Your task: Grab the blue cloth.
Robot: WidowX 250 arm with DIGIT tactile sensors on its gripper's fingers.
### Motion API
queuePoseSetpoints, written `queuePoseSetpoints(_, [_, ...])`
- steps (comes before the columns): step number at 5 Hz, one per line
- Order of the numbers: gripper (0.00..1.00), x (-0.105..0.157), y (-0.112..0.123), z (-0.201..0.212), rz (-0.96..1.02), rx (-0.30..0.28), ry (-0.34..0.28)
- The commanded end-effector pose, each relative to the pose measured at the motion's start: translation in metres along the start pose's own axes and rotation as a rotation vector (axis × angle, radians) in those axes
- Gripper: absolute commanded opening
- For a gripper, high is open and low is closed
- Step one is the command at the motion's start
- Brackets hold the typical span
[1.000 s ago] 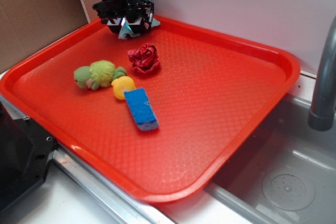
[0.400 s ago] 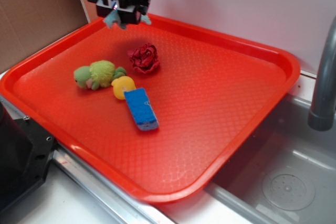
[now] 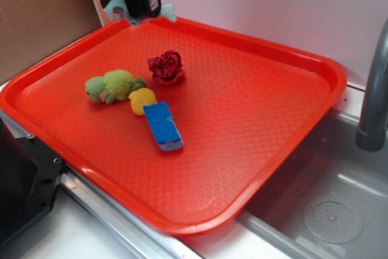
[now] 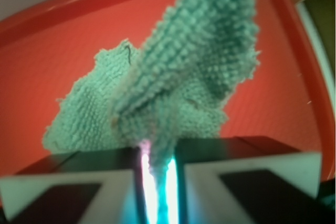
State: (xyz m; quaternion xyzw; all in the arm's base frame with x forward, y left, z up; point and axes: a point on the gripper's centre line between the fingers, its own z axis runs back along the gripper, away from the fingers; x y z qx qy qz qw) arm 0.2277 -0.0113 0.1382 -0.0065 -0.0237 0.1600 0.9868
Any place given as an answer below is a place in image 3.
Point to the light blue cloth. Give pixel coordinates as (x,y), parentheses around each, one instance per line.
(118,10)

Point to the crumpled red cloth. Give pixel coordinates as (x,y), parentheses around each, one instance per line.
(167,68)

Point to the green plush toy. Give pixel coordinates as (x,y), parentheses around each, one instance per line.
(114,86)

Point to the brown cardboard panel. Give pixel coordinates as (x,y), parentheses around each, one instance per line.
(32,30)

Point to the yellow rubber duck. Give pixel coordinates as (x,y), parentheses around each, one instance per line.
(140,98)

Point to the blue sponge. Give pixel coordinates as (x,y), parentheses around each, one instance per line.
(163,127)

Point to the red plastic tray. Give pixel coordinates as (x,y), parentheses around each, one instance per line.
(242,107)

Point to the grey faucet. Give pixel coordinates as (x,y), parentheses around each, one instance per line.
(372,127)

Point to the grey sink basin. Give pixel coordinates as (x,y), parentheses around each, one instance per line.
(327,200)

